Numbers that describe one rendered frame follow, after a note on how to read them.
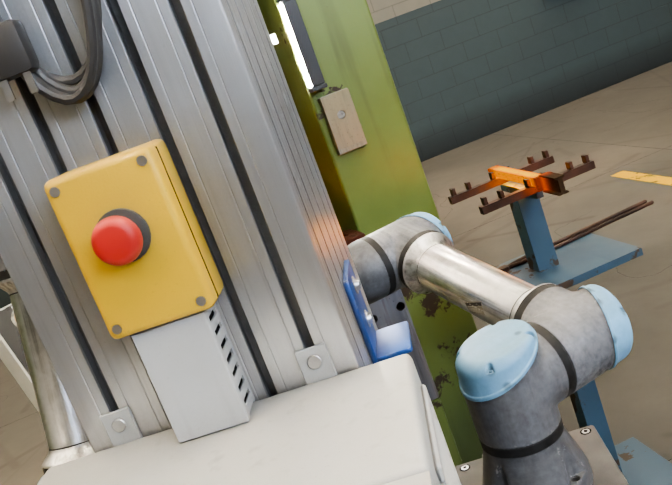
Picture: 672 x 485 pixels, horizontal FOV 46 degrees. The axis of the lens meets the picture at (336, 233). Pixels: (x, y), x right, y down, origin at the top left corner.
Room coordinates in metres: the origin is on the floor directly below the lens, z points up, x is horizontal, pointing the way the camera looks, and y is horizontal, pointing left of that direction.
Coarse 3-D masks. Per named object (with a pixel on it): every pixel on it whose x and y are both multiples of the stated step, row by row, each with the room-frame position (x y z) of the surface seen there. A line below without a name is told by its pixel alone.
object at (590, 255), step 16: (576, 240) 2.09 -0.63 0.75; (592, 240) 2.04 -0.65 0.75; (608, 240) 2.00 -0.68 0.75; (560, 256) 2.01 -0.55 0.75; (576, 256) 1.97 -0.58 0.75; (592, 256) 1.93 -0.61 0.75; (608, 256) 1.89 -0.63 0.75; (624, 256) 1.86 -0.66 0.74; (512, 272) 2.03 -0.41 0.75; (528, 272) 1.98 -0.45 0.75; (544, 272) 1.94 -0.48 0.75; (560, 272) 1.90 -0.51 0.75; (576, 272) 1.87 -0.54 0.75; (592, 272) 1.85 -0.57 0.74
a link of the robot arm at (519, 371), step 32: (512, 320) 1.01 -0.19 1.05; (480, 352) 0.97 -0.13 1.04; (512, 352) 0.93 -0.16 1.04; (544, 352) 0.96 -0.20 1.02; (480, 384) 0.94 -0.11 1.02; (512, 384) 0.92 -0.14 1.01; (544, 384) 0.94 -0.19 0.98; (480, 416) 0.95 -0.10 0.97; (512, 416) 0.92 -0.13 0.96; (544, 416) 0.93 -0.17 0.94; (512, 448) 0.93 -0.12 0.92
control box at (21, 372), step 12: (0, 312) 1.69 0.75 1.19; (12, 312) 1.69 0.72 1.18; (0, 324) 1.67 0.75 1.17; (12, 324) 1.67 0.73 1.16; (0, 336) 1.65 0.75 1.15; (12, 336) 1.66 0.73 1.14; (0, 348) 1.66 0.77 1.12; (12, 348) 1.64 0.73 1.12; (12, 360) 1.63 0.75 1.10; (24, 360) 1.63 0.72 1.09; (12, 372) 1.66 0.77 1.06; (24, 372) 1.61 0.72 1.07; (24, 384) 1.63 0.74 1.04; (36, 408) 1.63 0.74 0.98
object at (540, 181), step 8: (496, 168) 2.10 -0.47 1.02; (504, 168) 2.07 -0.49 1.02; (512, 168) 2.03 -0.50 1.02; (496, 176) 2.09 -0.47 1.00; (504, 176) 2.03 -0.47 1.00; (512, 176) 1.98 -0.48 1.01; (520, 176) 1.93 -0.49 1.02; (528, 176) 1.89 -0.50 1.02; (536, 176) 1.86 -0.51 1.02; (544, 176) 1.79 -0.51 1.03; (552, 176) 1.77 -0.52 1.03; (560, 176) 1.75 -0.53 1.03; (536, 184) 1.82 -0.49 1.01; (544, 184) 1.82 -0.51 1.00; (552, 184) 1.78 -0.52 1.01; (560, 184) 1.74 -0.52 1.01; (544, 192) 1.82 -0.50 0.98; (552, 192) 1.78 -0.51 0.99; (560, 192) 1.75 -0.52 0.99
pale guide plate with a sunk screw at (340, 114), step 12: (324, 96) 2.22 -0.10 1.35; (336, 96) 2.23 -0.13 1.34; (348, 96) 2.24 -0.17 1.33; (324, 108) 2.22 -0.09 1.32; (336, 108) 2.22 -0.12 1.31; (348, 108) 2.23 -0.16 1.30; (336, 120) 2.22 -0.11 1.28; (348, 120) 2.23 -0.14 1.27; (336, 132) 2.22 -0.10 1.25; (348, 132) 2.23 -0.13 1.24; (360, 132) 2.24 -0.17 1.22; (336, 144) 2.22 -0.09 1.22; (348, 144) 2.22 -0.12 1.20; (360, 144) 2.23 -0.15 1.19
